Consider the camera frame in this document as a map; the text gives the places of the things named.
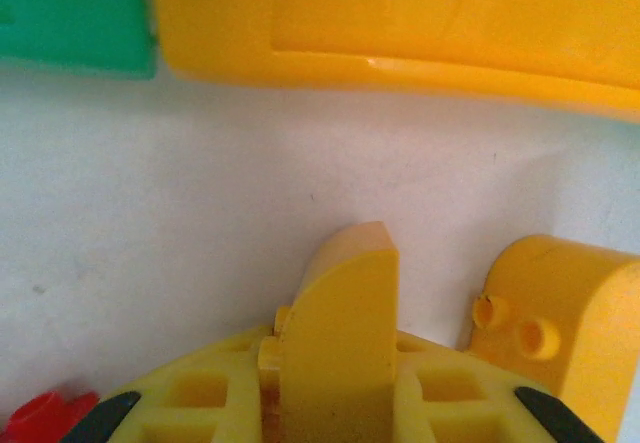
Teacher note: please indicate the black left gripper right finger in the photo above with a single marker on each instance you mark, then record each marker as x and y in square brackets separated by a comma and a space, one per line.
[465, 403]

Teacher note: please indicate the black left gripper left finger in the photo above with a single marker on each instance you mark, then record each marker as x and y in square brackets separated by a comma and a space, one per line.
[200, 393]

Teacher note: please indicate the curved yellow lego brick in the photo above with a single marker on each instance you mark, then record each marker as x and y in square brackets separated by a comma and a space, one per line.
[345, 338]

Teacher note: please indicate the red lego brick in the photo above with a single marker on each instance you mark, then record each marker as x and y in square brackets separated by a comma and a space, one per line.
[40, 418]

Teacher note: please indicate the green bin with yellow legos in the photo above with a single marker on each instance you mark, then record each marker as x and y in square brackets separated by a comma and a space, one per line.
[75, 13]

